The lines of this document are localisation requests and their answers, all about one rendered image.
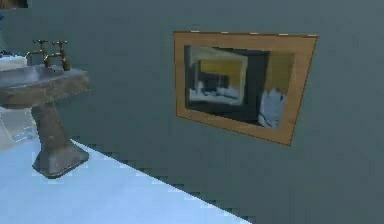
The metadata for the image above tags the wooden framed picture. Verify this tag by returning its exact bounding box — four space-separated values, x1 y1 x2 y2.
173 30 319 147

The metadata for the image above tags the brass tap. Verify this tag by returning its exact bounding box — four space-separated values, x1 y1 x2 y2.
46 40 72 72
25 39 52 68

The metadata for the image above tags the grey pedestal sink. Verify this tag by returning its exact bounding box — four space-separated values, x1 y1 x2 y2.
0 63 91 180

